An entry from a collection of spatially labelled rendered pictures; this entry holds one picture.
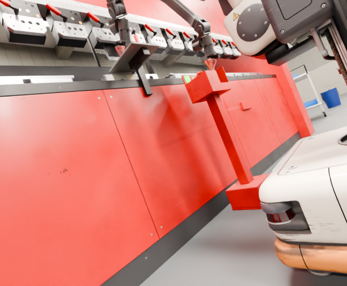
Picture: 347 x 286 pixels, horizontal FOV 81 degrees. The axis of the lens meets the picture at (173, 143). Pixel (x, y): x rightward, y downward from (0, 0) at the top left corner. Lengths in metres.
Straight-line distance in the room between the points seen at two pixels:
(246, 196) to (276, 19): 0.84
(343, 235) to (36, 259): 0.82
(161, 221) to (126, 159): 0.33
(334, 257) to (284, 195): 0.16
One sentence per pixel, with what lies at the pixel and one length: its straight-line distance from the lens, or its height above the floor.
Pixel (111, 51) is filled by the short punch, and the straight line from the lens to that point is 1.38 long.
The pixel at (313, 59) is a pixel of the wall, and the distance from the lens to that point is 12.67.
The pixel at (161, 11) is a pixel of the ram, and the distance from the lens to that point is 1.90.
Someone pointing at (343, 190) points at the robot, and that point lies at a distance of 0.55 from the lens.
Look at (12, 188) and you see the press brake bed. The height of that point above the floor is 0.52.
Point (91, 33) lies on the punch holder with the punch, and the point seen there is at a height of 1.25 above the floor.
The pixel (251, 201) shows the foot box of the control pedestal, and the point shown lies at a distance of 1.19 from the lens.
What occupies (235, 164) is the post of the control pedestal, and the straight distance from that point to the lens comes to 1.22.
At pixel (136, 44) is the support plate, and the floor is 0.99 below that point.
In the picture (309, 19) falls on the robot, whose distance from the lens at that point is 0.64.
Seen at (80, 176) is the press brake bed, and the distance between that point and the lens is 0.86.
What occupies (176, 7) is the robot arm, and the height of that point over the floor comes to 1.22.
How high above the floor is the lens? 0.45
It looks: 2 degrees up
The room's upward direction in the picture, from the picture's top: 22 degrees counter-clockwise
